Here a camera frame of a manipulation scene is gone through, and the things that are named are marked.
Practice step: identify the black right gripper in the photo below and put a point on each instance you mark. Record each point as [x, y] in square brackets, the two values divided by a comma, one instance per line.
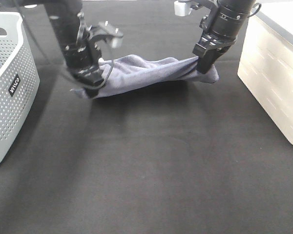
[210, 48]

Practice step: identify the cream plastic storage box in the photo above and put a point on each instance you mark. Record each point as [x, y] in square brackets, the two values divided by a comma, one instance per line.
[266, 68]

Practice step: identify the grey microfibre towel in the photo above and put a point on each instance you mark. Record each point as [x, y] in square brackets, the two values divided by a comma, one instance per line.
[133, 72]

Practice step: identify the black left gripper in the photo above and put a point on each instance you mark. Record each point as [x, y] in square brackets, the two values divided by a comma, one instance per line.
[90, 78]

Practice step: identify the black felt table mat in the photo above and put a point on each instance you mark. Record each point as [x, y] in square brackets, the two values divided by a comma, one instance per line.
[173, 158]

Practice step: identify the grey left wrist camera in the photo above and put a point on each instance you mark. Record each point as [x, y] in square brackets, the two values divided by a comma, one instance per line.
[112, 34]

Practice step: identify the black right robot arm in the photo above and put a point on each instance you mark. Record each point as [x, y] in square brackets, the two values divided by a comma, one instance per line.
[220, 28]

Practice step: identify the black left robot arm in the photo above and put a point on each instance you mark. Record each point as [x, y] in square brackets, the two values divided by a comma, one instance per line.
[80, 54]

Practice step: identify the grey perforated plastic basket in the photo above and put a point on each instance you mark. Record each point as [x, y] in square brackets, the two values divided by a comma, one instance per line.
[19, 79]

